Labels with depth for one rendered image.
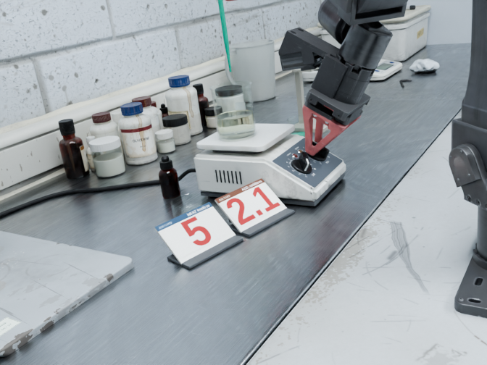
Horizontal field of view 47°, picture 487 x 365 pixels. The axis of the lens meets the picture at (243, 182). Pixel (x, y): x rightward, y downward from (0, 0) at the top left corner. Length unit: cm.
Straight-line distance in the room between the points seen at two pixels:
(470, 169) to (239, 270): 27
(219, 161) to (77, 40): 52
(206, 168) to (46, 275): 29
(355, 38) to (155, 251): 38
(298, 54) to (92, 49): 58
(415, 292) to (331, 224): 19
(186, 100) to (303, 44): 49
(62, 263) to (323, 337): 36
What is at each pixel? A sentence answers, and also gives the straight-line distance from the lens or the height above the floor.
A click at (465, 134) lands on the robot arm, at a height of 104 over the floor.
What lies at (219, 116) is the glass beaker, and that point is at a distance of 83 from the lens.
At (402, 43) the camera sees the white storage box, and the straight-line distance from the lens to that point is 190.
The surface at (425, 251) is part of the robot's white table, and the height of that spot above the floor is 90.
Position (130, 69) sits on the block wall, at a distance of 134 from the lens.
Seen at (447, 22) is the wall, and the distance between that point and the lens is 223.
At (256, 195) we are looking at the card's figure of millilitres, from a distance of 78.
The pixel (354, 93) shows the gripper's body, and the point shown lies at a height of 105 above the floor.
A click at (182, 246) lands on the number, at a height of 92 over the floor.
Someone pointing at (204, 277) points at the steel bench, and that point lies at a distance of 65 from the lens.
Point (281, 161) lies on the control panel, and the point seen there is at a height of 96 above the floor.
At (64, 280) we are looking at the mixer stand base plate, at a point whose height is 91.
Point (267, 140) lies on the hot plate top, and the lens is 82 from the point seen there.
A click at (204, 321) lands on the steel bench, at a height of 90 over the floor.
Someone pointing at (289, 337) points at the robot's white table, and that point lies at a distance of 53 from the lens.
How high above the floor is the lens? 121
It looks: 20 degrees down
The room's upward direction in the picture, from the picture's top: 8 degrees counter-clockwise
